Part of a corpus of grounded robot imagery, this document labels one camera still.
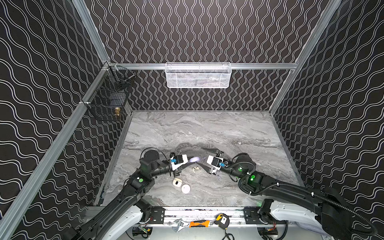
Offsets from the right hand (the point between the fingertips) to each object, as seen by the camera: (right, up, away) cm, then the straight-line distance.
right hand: (201, 152), depth 67 cm
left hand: (-3, -3, -2) cm, 4 cm away
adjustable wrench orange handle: (-11, -35, +4) cm, 37 cm away
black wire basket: (-57, +28, +26) cm, 68 cm away
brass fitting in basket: (-45, +20, +15) cm, 52 cm away
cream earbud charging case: (-12, -19, +16) cm, 28 cm away
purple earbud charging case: (-3, -3, -2) cm, 5 cm away
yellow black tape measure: (+10, -33, +3) cm, 35 cm away
